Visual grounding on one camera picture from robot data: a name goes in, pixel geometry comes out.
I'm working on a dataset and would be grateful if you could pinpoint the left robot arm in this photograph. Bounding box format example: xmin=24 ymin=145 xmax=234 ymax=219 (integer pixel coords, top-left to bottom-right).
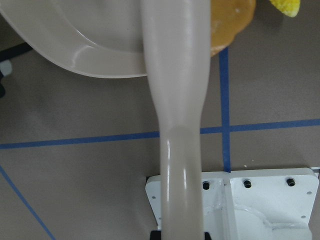
xmin=0 ymin=42 xmax=33 ymax=80

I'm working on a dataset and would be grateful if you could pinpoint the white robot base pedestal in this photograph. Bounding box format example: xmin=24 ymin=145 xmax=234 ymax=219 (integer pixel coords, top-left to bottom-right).
xmin=145 ymin=167 xmax=320 ymax=240

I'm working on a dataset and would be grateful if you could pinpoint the yellow toy corn cob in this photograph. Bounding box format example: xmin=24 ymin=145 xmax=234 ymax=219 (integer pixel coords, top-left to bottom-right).
xmin=270 ymin=0 xmax=301 ymax=18

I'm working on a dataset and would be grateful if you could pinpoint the brown toy potato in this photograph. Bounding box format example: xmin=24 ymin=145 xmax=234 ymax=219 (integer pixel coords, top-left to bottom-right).
xmin=210 ymin=0 xmax=256 ymax=57

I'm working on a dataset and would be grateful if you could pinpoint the beige hand brush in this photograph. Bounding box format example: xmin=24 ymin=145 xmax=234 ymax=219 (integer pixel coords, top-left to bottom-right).
xmin=140 ymin=0 xmax=211 ymax=240

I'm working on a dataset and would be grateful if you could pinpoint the beige dustpan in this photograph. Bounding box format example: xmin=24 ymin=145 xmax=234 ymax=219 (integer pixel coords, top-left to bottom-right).
xmin=0 ymin=0 xmax=146 ymax=79

